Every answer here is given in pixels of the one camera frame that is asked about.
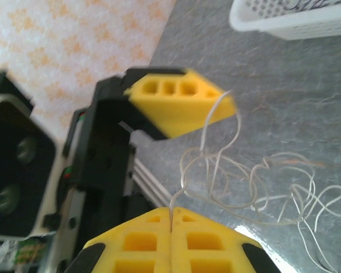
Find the aluminium mounting rail beam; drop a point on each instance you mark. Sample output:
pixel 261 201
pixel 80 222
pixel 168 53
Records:
pixel 153 182

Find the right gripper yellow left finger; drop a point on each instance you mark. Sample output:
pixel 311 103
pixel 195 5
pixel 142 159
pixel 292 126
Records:
pixel 136 247

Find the white perforated plastic basket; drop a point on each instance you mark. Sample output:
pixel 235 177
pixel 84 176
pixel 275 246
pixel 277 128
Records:
pixel 301 25

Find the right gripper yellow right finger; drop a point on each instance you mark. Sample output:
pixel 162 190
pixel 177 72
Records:
pixel 207 247

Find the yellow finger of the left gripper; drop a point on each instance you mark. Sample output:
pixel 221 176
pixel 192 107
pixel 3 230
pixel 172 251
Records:
pixel 187 113

